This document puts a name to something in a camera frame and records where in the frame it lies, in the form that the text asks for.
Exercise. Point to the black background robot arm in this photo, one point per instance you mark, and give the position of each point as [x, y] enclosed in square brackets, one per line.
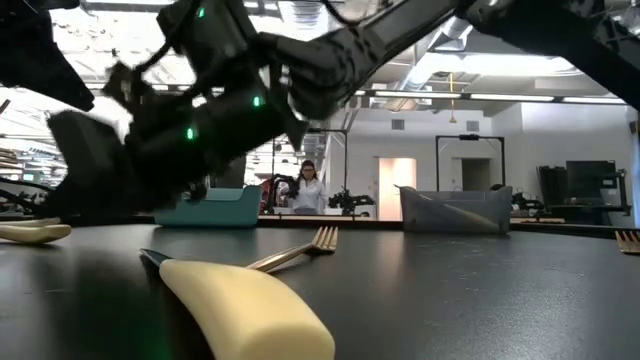
[350, 201]

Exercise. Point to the grey plastic bin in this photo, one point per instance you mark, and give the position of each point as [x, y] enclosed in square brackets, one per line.
[480, 200]

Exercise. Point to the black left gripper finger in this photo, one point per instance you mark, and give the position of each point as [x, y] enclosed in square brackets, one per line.
[45, 70]

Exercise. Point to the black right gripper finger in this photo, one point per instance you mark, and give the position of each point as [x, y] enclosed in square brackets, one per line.
[90, 165]

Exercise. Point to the long ceiling light strip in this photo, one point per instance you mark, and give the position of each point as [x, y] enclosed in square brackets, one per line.
[510, 97]

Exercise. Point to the black background rig frame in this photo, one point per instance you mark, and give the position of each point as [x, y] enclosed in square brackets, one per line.
[470, 137]

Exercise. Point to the black equipment rack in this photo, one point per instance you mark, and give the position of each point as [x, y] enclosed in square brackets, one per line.
[550, 185]

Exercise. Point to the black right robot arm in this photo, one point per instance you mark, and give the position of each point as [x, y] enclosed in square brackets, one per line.
[350, 50]

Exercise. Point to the person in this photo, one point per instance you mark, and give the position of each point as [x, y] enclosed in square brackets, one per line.
[309, 195]

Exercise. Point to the ceiling light panel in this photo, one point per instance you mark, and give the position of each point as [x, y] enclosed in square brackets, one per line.
[515, 64]

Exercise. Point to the black monitor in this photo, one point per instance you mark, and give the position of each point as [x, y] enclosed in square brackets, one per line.
[590, 180]

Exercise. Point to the red and black background robot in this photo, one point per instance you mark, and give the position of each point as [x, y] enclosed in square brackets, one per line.
[280, 185]

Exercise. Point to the teal plastic bin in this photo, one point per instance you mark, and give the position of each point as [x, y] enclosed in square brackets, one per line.
[225, 212]

